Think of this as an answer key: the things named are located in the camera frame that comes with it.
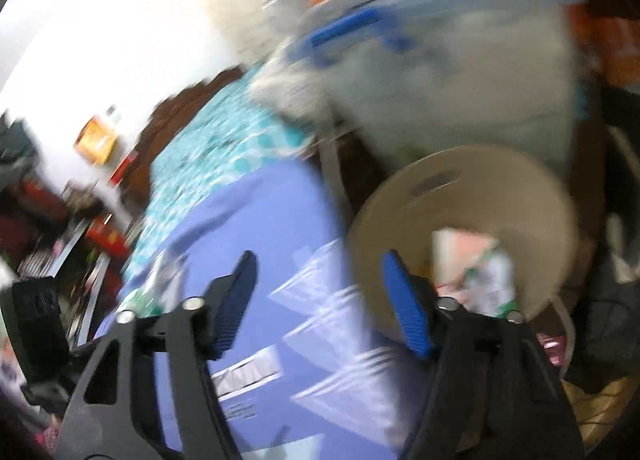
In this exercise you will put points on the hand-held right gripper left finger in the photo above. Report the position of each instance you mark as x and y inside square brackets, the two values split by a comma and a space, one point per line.
[235, 300]

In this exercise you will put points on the beige patterned pillow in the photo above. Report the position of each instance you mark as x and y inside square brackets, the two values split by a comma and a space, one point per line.
[290, 89]

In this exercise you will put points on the red gift bag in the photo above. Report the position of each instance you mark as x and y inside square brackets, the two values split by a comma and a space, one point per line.
[107, 235]

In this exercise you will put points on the carved wooden headboard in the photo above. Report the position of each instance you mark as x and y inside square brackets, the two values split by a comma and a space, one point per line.
[170, 124]

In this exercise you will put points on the grey metal shelf rack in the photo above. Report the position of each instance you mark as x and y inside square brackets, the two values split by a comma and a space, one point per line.
[80, 260]

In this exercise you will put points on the blue printed blanket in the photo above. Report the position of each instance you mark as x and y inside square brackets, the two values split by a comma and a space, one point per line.
[280, 240]

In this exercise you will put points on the green snack wrapper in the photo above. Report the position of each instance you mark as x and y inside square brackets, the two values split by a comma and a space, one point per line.
[492, 280]

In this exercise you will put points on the teal patterned quilt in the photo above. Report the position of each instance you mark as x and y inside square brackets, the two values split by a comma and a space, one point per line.
[215, 139]

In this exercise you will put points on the beige round bin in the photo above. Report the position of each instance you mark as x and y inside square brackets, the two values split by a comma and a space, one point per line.
[400, 210]

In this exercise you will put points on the pink paper cup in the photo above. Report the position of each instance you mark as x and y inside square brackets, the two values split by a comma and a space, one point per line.
[455, 255]

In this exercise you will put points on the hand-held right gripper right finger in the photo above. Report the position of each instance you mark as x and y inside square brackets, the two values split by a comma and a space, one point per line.
[407, 310]

